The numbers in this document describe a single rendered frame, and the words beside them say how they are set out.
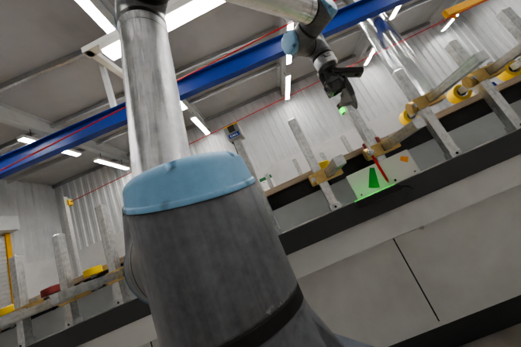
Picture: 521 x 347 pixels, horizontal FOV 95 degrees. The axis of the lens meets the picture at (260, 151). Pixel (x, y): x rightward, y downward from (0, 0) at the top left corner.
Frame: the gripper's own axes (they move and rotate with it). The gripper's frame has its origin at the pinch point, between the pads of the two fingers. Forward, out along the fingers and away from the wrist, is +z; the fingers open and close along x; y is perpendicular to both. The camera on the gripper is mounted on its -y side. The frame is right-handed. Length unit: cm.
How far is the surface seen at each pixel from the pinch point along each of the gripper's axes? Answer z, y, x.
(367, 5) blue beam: -235, -213, -291
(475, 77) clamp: 9.1, -47.1, -6.0
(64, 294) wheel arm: 22, 119, 20
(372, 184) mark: 30.3, 8.2, -6.2
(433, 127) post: 19.8, -23.5, -7.1
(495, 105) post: 22, -48, -8
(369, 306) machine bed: 77, 29, -28
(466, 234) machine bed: 66, -22, -29
